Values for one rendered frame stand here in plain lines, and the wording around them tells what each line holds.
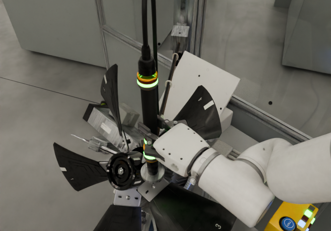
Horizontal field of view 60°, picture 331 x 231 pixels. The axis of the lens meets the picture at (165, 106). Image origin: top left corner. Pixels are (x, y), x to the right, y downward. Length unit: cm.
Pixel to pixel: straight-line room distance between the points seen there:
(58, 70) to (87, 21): 75
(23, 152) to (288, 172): 250
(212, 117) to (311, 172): 42
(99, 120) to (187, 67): 42
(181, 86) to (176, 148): 53
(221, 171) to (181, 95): 59
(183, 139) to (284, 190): 26
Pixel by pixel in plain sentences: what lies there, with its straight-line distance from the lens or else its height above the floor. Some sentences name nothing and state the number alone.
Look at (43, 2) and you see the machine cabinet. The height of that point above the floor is 73.
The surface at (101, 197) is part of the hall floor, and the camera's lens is 232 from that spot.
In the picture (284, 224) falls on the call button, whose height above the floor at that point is 108.
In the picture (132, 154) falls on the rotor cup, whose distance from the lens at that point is 92.
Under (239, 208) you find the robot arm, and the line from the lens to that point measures 58.
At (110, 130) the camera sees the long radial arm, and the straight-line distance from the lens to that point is 118.
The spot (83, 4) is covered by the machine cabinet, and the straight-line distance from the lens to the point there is 306.
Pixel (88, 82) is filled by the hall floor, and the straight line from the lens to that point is 328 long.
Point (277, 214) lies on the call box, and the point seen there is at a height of 107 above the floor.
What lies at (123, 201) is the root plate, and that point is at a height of 111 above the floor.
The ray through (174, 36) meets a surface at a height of 138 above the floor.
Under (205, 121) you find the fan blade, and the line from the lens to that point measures 81.
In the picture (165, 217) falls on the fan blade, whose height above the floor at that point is 118.
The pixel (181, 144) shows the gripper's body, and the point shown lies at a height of 149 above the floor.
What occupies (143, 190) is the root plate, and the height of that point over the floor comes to 118.
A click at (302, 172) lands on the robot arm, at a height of 165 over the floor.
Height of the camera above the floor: 199
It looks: 44 degrees down
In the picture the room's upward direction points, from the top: straight up
